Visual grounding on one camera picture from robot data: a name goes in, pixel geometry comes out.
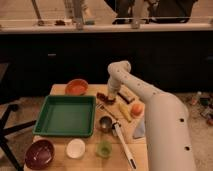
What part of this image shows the dark red grape bunch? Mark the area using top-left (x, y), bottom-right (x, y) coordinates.
top-left (96, 92), bottom-right (116, 105)

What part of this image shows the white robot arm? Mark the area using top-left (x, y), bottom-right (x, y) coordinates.
top-left (108, 61), bottom-right (196, 171)

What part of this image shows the green plastic tray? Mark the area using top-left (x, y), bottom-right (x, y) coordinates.
top-left (33, 95), bottom-right (96, 137)

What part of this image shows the metal spoon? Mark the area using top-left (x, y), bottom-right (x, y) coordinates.
top-left (96, 103), bottom-right (118, 120)

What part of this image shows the yellow corn cob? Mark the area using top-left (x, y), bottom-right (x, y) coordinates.
top-left (119, 104), bottom-right (132, 122)

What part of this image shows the orange peach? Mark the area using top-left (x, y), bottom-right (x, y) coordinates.
top-left (131, 104), bottom-right (143, 117)

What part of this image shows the small metal cup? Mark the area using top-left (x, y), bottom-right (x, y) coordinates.
top-left (99, 116), bottom-right (112, 133)

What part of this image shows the orange bowl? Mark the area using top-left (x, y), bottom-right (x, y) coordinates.
top-left (65, 79), bottom-right (88, 95)

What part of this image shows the light blue folded cloth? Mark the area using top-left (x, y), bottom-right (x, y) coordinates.
top-left (133, 119), bottom-right (145, 139)

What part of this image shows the green plastic cup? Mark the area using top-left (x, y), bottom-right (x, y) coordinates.
top-left (96, 141), bottom-right (112, 158)

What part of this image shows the white small bowl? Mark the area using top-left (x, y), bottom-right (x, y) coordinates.
top-left (66, 139), bottom-right (86, 159)

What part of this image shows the dark purple bowl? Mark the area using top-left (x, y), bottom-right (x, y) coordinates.
top-left (25, 139), bottom-right (54, 170)

